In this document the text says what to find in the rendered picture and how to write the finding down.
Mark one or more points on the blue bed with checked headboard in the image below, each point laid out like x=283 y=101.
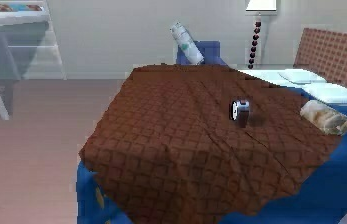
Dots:
x=331 y=190

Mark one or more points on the brown quilted blanket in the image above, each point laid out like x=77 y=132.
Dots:
x=187 y=140

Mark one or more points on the white pillow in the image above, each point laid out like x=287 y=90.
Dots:
x=334 y=93
x=301 y=76

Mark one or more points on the white table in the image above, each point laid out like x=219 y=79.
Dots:
x=11 y=20

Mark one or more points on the lamp with black beaded stem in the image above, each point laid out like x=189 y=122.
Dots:
x=261 y=6

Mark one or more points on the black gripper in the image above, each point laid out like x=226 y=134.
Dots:
x=242 y=113

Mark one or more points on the beige rolled cloth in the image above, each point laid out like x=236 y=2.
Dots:
x=326 y=117

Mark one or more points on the white spray canister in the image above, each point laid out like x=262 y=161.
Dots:
x=186 y=43

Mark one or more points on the colourful patterned cloth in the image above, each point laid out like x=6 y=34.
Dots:
x=11 y=7

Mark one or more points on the blue chair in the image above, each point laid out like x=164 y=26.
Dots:
x=211 y=50

